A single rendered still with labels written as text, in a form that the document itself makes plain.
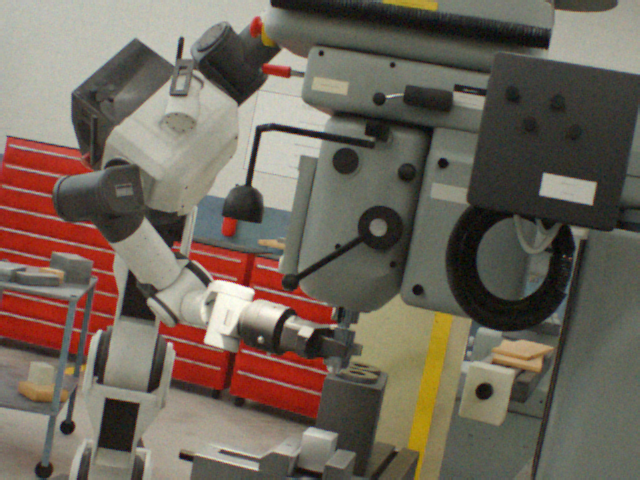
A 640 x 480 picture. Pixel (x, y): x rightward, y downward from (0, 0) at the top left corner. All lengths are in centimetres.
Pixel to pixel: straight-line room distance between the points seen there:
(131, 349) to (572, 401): 117
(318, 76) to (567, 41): 930
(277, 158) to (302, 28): 952
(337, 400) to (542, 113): 93
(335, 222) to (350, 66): 26
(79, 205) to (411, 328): 175
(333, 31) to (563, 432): 73
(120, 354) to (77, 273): 260
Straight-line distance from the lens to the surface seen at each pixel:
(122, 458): 257
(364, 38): 166
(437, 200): 163
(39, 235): 716
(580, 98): 137
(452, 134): 164
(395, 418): 355
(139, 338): 240
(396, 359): 352
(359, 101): 166
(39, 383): 487
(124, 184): 200
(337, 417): 211
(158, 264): 207
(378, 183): 166
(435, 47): 164
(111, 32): 1209
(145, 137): 205
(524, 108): 137
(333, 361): 177
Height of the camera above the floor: 150
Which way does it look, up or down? 3 degrees down
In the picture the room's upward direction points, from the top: 11 degrees clockwise
